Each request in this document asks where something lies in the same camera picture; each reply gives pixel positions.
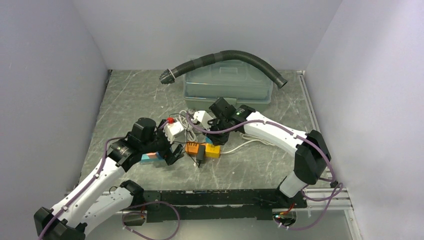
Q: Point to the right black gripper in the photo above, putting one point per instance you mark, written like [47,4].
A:
[216,140]

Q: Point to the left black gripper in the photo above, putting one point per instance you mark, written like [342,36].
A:
[170,157]

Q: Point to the blue cube socket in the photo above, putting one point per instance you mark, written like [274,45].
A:
[160,156]

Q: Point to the pink small block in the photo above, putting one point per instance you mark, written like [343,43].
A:
[151,155]

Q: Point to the teal power strip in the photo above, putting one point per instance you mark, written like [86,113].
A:
[151,161]

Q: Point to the black power adapter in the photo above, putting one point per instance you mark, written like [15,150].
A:
[200,156]

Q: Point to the yellow cube socket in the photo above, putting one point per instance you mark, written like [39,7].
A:
[212,151]

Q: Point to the orange power strip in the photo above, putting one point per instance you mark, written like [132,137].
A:
[192,148]

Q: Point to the light blue adapter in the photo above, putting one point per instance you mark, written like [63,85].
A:
[208,141]

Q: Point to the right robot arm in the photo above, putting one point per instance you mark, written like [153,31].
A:
[310,152]

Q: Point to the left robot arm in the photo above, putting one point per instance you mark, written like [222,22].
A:
[119,155]

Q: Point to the translucent green storage box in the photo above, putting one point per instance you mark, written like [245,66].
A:
[239,83]

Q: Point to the aluminium rail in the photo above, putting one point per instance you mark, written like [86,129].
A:
[95,207]

